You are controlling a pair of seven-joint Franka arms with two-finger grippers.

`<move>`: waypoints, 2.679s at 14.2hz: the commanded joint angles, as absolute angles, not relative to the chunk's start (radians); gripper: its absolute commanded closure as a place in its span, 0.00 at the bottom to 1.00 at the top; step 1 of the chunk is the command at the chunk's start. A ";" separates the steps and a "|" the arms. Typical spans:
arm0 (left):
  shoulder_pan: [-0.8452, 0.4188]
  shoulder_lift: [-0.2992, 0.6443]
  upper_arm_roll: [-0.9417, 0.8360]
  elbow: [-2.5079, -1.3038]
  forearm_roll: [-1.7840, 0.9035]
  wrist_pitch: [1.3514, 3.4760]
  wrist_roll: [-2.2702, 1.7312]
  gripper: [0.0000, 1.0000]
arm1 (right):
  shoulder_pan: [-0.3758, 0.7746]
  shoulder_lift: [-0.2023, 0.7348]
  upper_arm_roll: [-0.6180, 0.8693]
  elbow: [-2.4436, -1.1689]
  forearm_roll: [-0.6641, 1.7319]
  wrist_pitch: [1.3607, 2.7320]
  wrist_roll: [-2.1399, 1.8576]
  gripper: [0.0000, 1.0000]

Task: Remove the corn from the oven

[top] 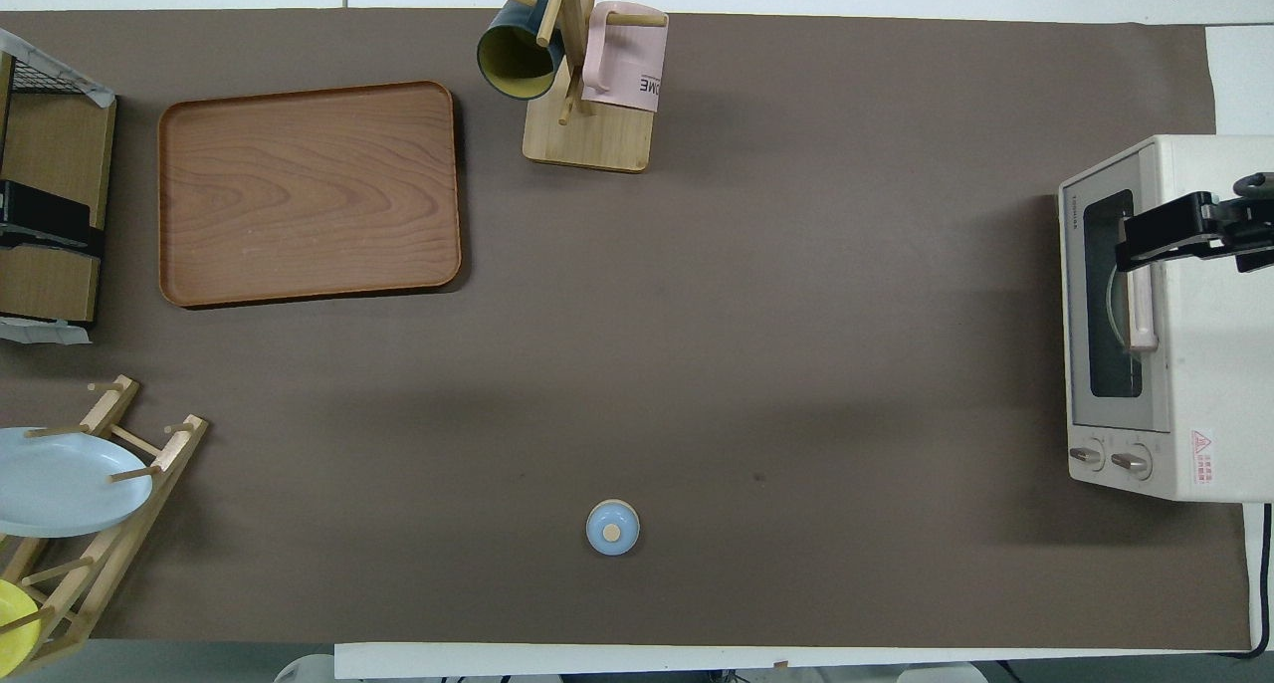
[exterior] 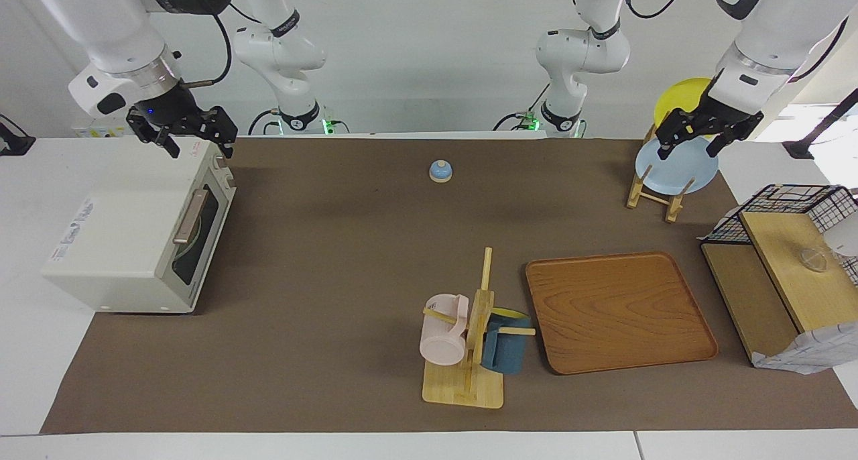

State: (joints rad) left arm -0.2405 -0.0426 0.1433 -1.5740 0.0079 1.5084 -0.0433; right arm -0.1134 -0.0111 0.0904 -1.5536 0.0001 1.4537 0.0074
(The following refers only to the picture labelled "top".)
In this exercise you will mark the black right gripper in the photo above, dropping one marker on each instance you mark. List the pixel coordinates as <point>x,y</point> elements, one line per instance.
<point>1249,225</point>

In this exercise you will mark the cream toaster oven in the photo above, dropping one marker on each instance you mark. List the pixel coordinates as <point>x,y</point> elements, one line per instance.
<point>1214,364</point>

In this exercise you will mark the silver oven knob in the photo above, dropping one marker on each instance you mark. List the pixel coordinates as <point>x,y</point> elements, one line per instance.
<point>1087,455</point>
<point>1132,461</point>

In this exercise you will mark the wooden cabinet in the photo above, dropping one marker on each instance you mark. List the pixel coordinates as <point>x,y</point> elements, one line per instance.
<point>50,145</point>

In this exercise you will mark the white paper scrap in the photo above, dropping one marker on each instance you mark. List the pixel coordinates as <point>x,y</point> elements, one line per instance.
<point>45,333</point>

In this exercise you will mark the light blue plate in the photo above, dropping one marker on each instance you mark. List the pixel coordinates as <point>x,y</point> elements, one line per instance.
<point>60,484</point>

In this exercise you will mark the brown wooden tray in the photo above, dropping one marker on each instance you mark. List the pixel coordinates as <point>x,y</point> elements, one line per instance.
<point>309,195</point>

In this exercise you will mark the wooden dish rack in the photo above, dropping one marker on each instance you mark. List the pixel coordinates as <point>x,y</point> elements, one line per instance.
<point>129,524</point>

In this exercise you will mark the yellow plate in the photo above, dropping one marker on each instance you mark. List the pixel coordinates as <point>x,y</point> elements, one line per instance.
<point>14,623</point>

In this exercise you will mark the brown table mat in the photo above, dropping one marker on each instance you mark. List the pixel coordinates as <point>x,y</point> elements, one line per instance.
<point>697,315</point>

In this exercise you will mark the dark green mug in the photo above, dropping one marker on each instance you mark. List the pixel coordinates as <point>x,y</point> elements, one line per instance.
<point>513,58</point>

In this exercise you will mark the white round object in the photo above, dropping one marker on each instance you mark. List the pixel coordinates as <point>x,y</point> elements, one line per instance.
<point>304,669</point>

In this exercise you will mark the wooden mug tree stand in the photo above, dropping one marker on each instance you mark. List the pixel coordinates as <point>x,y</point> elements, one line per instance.
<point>597,140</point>

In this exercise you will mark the pink mug with print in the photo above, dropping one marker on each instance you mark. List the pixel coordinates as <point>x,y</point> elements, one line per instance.
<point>622,66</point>

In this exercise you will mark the small blue lid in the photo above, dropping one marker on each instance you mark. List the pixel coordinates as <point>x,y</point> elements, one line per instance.
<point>612,529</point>

